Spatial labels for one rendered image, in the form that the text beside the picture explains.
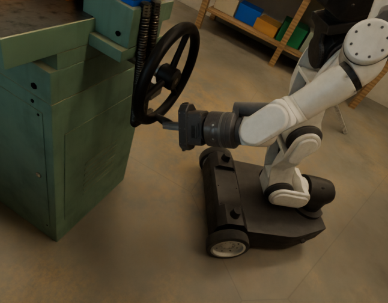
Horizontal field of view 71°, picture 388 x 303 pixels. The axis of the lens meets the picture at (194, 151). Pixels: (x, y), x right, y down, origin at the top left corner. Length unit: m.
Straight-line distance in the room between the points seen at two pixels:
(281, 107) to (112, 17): 0.42
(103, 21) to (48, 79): 0.18
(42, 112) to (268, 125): 0.55
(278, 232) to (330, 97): 0.93
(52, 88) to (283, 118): 0.52
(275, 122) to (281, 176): 0.77
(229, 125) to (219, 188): 0.78
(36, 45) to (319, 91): 0.56
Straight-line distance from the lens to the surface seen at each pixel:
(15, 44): 0.61
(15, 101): 0.85
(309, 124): 1.14
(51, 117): 0.77
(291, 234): 1.47
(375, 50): 0.60
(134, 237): 1.34
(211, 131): 0.64
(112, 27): 0.71
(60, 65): 0.71
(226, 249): 1.37
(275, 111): 0.59
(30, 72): 0.75
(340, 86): 0.61
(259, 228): 1.38
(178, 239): 1.38
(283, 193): 1.37
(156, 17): 0.72
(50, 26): 0.66
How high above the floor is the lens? 1.18
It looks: 41 degrees down
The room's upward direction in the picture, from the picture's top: 25 degrees clockwise
